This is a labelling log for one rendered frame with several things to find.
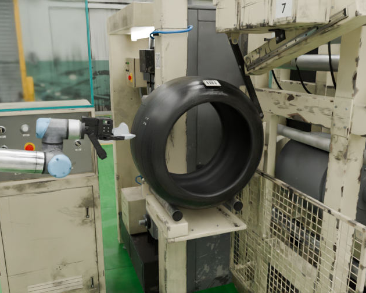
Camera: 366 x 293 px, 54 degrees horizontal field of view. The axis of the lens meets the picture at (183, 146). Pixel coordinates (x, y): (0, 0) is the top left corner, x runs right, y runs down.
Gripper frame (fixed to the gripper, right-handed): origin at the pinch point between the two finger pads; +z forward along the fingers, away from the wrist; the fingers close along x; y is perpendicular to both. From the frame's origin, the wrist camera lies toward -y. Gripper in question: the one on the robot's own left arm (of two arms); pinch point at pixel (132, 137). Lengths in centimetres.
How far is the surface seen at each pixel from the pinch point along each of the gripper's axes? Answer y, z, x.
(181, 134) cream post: -2.6, 31.1, 25.6
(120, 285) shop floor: -120, 20, 78
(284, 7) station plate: 52, 41, -30
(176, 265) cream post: -76, 37, 26
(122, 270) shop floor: -120, 25, 96
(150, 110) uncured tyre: 11.9, 5.2, -4.5
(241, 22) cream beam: 50, 41, -2
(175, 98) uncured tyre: 17.6, 13.1, -9.8
